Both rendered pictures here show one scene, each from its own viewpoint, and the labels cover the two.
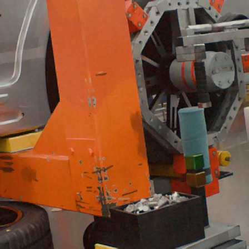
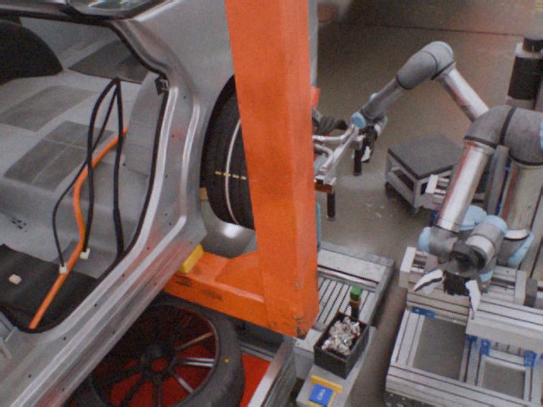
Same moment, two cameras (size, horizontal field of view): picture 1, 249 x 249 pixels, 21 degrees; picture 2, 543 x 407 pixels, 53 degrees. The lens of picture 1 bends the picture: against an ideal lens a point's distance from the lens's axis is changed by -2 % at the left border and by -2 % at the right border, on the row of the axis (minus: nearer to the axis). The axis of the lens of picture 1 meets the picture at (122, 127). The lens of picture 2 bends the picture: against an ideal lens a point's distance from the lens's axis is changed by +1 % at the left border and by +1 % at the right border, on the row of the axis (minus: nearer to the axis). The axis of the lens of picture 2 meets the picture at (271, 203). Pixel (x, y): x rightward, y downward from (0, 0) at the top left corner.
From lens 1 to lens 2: 158 cm
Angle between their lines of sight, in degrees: 38
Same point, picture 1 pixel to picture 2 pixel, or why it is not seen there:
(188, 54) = (324, 188)
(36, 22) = (192, 168)
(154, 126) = not seen: hidden behind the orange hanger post
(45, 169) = (234, 298)
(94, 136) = (297, 302)
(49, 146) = (237, 283)
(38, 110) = (198, 232)
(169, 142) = not seen: hidden behind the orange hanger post
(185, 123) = not seen: hidden behind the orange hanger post
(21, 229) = (236, 357)
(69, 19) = (282, 234)
